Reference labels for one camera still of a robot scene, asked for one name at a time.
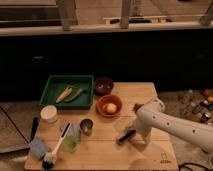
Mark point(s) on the green translucent cup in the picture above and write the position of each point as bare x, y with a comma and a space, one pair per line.
70, 143

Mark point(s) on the small metal cup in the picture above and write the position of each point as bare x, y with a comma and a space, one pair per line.
86, 126

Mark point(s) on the dark brown bowl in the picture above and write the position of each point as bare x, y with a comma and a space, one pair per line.
103, 86

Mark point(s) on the grey cloth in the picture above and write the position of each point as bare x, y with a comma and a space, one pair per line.
74, 129

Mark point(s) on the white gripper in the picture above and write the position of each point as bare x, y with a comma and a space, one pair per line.
143, 129

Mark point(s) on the black handle tool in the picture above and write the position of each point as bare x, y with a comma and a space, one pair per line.
34, 127

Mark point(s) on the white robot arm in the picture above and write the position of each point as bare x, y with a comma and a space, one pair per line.
151, 115

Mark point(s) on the orange bowl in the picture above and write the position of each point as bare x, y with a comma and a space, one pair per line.
100, 106

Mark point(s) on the yellow peeler in tray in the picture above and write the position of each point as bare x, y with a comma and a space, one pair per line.
64, 94

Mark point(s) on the spice bottle rack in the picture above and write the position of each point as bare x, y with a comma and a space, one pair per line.
197, 109

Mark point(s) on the yellow round fruit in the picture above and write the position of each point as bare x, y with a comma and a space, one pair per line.
110, 108

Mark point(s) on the green plastic tray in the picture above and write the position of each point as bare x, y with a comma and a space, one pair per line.
56, 84

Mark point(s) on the blue sponge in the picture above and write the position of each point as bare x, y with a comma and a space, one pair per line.
38, 147

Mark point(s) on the white dish brush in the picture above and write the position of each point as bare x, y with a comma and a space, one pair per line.
50, 158

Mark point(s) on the bunch of dark grapes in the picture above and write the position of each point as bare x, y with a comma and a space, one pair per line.
137, 106

